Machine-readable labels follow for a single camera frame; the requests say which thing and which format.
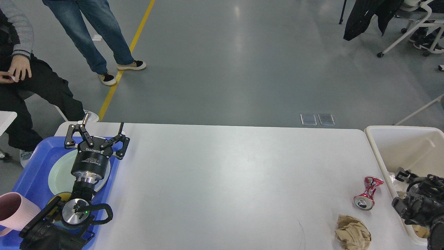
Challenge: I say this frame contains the right floor socket plate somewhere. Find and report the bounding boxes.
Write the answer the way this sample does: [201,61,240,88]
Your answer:
[318,114,335,126]

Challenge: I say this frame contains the floor socket plate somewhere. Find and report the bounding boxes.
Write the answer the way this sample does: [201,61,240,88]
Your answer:
[318,114,335,126]
[300,114,317,126]

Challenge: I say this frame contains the pink plate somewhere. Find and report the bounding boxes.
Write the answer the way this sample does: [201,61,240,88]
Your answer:
[94,161,111,192]

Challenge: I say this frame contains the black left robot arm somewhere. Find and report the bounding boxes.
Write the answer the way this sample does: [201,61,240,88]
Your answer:
[19,115,130,250]

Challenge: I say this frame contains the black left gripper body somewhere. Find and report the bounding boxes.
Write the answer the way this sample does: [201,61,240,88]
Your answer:
[71,142,110,184]

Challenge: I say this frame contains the grey table leg at right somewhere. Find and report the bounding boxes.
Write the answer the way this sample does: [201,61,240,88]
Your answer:
[393,95,444,126]

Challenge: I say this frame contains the left floor socket plate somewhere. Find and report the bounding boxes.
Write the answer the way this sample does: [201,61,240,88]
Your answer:
[300,114,317,126]

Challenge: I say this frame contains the white plastic bin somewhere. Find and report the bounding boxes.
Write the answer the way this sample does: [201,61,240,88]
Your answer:
[365,126,444,250]

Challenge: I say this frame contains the white side table corner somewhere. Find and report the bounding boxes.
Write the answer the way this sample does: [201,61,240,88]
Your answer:
[0,111,17,136]

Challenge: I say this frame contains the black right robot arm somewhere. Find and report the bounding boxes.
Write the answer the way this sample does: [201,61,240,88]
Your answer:
[392,168,444,250]

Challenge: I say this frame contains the person in blue jeans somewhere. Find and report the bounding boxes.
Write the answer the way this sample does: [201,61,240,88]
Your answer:
[42,0,147,86]

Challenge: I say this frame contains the dark teal mug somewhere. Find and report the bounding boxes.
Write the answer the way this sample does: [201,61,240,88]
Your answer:
[45,192,75,230]

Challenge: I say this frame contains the white office chair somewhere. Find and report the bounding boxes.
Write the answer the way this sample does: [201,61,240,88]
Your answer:
[338,0,444,58]

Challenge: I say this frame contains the mint green plate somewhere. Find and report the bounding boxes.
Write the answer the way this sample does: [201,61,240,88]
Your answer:
[48,150,111,195]

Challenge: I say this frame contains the crushed red soda can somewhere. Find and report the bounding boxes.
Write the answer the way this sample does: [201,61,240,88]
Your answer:
[353,176,384,211]

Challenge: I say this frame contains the blue plastic tray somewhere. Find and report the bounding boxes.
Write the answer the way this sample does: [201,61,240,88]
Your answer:
[0,136,120,250]

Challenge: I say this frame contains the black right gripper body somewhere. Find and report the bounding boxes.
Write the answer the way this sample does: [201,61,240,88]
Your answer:
[406,178,424,195]

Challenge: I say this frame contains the seated person at left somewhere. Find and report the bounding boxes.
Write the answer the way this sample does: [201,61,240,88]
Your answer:
[0,0,99,167]

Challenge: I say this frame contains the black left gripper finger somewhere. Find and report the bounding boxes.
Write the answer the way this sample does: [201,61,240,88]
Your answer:
[99,122,130,160]
[64,114,94,153]

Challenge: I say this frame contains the pink mug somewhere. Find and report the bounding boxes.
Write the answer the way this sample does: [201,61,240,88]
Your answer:
[0,192,41,237]

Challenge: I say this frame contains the beige napkin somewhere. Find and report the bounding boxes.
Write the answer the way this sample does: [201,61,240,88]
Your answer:
[335,215,372,250]

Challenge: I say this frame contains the small foil sheet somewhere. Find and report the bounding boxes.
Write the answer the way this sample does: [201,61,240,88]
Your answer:
[389,172,409,197]

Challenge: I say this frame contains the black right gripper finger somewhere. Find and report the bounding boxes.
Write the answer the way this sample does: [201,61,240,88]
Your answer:
[395,167,418,184]

